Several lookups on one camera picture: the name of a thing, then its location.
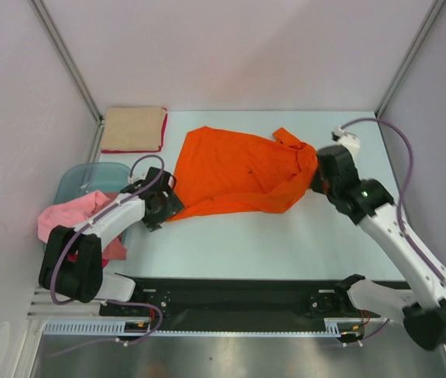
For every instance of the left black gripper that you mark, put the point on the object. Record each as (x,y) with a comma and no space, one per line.
(172,205)

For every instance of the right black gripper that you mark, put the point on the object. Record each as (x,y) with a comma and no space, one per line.
(316,184)

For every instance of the orange t shirt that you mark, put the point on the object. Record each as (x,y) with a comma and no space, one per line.
(221,172)

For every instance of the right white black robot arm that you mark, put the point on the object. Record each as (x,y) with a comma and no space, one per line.
(422,308)

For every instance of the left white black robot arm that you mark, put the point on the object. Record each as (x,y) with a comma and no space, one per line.
(72,264)

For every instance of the folded red t shirt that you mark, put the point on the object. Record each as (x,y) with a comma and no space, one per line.
(162,132)

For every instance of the folded beige t shirt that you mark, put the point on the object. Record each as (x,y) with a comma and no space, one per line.
(130,128)

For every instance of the blue plastic basket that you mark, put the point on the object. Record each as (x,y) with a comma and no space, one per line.
(83,179)

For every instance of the light pink t shirt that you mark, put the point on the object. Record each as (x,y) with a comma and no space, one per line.
(71,213)

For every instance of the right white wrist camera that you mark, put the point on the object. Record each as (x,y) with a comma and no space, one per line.
(349,141)

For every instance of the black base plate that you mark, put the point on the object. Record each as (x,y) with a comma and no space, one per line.
(273,306)

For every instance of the right aluminium frame post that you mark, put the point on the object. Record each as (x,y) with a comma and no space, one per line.
(425,29)

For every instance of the aluminium frame post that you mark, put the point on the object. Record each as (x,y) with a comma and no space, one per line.
(60,47)
(425,29)

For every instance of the left aluminium frame post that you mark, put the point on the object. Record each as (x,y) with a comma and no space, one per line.
(60,47)

